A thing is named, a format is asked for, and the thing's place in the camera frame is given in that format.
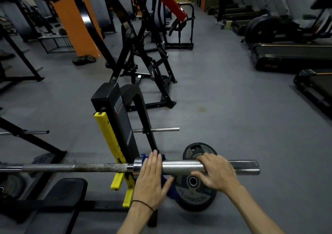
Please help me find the person's left hand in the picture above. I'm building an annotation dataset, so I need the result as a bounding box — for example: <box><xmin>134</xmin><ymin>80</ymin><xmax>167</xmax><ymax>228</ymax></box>
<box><xmin>132</xmin><ymin>150</ymin><xmax>174</xmax><ymax>211</ymax></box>

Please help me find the person's right hand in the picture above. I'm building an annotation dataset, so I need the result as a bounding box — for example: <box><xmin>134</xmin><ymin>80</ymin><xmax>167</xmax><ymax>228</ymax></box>
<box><xmin>191</xmin><ymin>152</ymin><xmax>242</xmax><ymax>194</ymax></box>

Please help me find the blue cleaning cloth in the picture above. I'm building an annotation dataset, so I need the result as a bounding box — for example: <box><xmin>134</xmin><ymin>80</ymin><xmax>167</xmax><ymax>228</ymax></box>
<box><xmin>140</xmin><ymin>153</ymin><xmax>182</xmax><ymax>199</ymax></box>

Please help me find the steel barbell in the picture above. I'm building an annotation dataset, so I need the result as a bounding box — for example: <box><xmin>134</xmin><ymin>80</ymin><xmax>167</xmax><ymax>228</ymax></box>
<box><xmin>0</xmin><ymin>157</ymin><xmax>261</xmax><ymax>177</ymax></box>

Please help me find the person's left forearm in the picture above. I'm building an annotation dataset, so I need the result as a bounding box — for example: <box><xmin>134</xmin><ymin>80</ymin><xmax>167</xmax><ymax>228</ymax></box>
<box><xmin>117</xmin><ymin>202</ymin><xmax>155</xmax><ymax>234</ymax></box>

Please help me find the person's right forearm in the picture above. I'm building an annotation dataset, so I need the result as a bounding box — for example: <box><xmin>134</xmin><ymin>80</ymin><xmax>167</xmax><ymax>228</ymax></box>
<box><xmin>225</xmin><ymin>186</ymin><xmax>286</xmax><ymax>234</ymax></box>

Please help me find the large black weight plate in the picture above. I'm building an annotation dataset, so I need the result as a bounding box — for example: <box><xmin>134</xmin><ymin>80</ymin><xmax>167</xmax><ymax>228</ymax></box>
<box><xmin>183</xmin><ymin>142</ymin><xmax>218</xmax><ymax>160</ymax></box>

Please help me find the black weight plate white lettering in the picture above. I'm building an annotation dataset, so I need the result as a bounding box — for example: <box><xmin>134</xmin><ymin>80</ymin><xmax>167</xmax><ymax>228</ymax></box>
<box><xmin>175</xmin><ymin>174</ymin><xmax>218</xmax><ymax>212</ymax></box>

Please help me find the yellow bar hook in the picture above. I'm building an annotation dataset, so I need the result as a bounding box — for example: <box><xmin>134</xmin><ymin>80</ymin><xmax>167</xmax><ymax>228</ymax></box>
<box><xmin>94</xmin><ymin>111</ymin><xmax>135</xmax><ymax>208</ymax></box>

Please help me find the black padded bench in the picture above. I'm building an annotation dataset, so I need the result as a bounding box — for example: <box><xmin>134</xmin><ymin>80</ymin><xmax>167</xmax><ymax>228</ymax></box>
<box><xmin>23</xmin><ymin>178</ymin><xmax>88</xmax><ymax>234</ymax></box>

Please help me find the black bench press rack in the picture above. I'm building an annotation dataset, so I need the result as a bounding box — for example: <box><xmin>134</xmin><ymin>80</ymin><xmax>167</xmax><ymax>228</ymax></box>
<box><xmin>0</xmin><ymin>82</ymin><xmax>180</xmax><ymax>228</ymax></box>

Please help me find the black grip-hole weight plate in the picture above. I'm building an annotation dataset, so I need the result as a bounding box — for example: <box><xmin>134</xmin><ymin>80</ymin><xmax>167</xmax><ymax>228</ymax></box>
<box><xmin>0</xmin><ymin>174</ymin><xmax>26</xmax><ymax>199</ymax></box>

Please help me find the black and red lever machine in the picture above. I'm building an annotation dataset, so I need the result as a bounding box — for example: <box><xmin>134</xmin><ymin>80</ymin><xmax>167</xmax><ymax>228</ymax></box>
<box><xmin>70</xmin><ymin>0</ymin><xmax>188</xmax><ymax>112</ymax></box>

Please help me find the black elliptical trainer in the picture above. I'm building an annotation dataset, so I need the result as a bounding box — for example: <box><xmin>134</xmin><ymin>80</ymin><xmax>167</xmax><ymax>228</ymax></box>
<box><xmin>242</xmin><ymin>14</ymin><xmax>332</xmax><ymax>45</ymax></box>

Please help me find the wide orange pillar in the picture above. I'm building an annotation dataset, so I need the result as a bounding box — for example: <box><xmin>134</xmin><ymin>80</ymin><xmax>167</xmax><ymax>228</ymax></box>
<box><xmin>52</xmin><ymin>0</ymin><xmax>104</xmax><ymax>59</ymax></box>

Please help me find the black squat rack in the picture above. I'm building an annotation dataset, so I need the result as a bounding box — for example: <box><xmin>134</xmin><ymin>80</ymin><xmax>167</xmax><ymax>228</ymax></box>
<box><xmin>0</xmin><ymin>26</ymin><xmax>45</xmax><ymax>82</ymax></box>

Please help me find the black hair tie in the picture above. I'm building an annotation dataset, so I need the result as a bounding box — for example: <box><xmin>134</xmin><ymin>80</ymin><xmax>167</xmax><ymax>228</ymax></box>
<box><xmin>131</xmin><ymin>200</ymin><xmax>155</xmax><ymax>212</ymax></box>

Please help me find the black plate-loaded machine frame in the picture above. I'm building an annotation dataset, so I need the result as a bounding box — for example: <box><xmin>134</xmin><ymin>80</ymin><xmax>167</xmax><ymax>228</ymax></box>
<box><xmin>145</xmin><ymin>0</ymin><xmax>195</xmax><ymax>51</ymax></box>

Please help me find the black wire frame table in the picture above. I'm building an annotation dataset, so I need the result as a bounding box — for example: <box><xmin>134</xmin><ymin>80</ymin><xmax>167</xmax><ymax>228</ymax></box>
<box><xmin>37</xmin><ymin>35</ymin><xmax>76</xmax><ymax>54</ymax></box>

